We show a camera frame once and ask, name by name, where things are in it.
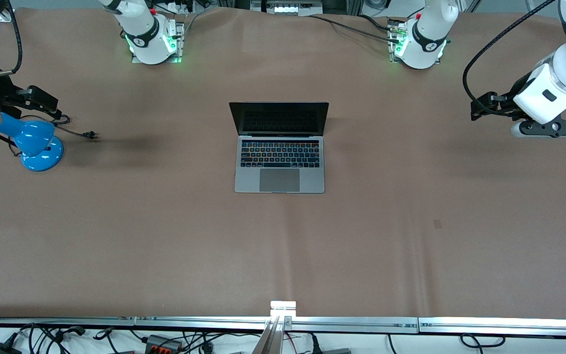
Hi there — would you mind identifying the grey laptop with black screen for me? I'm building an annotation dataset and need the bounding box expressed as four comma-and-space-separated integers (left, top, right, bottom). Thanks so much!
228, 102, 330, 194

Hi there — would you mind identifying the blue desk lamp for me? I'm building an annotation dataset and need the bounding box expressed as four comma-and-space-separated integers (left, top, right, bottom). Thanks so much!
0, 113, 65, 173

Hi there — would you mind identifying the grey power strip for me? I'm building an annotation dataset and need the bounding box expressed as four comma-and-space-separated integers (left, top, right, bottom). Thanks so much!
250, 0, 324, 16

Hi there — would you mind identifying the grey orange connector block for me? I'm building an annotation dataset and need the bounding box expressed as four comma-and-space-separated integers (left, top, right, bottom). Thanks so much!
144, 334, 184, 353

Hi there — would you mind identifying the black lamp cord with plug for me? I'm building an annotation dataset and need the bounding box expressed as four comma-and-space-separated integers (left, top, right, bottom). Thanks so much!
47, 114, 100, 141

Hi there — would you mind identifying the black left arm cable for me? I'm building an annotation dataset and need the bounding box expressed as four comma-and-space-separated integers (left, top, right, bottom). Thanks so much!
462, 0, 559, 118

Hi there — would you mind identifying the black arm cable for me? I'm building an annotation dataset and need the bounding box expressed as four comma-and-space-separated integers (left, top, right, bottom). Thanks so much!
462, 0, 559, 118
0, 0, 24, 77

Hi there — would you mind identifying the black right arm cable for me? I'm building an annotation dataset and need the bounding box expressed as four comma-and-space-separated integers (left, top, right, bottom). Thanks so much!
0, 0, 24, 77

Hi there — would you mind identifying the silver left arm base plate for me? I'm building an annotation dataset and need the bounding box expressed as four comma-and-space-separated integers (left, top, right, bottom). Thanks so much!
387, 19, 449, 65

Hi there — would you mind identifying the black smooth table cable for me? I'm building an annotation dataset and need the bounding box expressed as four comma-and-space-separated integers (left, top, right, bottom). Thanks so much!
357, 14, 401, 36

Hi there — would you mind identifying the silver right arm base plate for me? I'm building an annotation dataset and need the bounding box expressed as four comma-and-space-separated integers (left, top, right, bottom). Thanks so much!
131, 20, 186, 65

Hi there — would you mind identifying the black braided table cable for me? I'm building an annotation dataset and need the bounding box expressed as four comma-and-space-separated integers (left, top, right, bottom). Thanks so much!
308, 15, 396, 41

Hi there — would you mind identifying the grey cable at arm base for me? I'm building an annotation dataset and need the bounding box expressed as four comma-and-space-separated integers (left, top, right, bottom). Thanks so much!
183, 6, 216, 36

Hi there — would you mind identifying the silver aluminium table rail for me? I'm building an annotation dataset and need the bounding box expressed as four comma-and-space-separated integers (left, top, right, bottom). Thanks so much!
135, 316, 419, 335
0, 317, 136, 329
418, 318, 566, 339

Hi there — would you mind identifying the black looped floor cable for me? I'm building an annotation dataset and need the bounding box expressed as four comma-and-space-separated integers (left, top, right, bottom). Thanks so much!
460, 333, 508, 350

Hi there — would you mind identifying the black plug with red wires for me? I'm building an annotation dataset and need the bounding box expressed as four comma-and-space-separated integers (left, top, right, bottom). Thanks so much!
285, 333, 324, 354

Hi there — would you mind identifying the silver aluminium camera post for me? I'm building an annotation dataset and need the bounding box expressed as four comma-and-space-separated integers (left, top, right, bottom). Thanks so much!
262, 300, 297, 354

